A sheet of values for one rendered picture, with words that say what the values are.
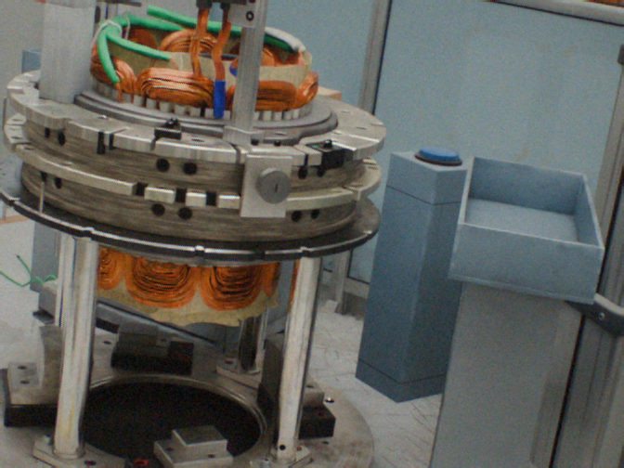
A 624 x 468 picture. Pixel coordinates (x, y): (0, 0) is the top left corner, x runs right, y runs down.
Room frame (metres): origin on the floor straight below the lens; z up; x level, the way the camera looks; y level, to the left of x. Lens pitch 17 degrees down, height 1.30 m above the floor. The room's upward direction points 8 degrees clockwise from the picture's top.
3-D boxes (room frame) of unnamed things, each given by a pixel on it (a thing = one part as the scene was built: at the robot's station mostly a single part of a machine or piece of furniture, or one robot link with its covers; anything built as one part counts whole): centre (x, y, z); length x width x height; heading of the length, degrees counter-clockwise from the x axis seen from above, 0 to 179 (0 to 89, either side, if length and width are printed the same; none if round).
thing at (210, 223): (1.01, 0.11, 1.05); 0.29 x 0.29 x 0.06
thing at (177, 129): (0.88, 0.11, 1.10); 0.03 x 0.02 x 0.01; 178
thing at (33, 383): (0.98, 0.23, 0.85); 0.06 x 0.04 x 0.05; 19
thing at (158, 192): (0.85, 0.11, 1.06); 0.02 x 0.02 x 0.01; 88
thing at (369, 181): (0.98, -0.03, 1.06); 0.09 x 0.04 x 0.01; 157
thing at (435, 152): (1.20, -0.12, 1.04); 0.04 x 0.04 x 0.01
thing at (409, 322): (1.20, -0.12, 0.91); 0.07 x 0.07 x 0.25; 41
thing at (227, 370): (1.12, 0.04, 0.81); 0.07 x 0.03 x 0.01; 60
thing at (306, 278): (0.94, 0.00, 0.91); 0.02 x 0.02 x 0.21
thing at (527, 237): (0.97, -0.17, 0.92); 0.25 x 0.11 x 0.28; 173
